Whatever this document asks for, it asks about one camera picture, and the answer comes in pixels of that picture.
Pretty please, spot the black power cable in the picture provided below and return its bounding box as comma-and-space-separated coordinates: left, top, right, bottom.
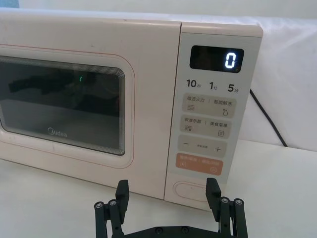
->
248, 88, 289, 148

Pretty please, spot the cream microwave oven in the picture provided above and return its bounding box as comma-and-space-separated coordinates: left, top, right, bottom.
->
0, 7, 264, 213

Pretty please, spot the white curtain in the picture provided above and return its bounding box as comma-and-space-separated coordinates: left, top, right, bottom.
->
0, 0, 317, 20

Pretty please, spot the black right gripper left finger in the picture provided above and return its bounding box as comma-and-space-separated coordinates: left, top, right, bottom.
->
93, 179, 130, 238

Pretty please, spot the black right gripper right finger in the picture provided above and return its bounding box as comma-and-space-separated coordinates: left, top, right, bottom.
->
205, 177, 246, 238

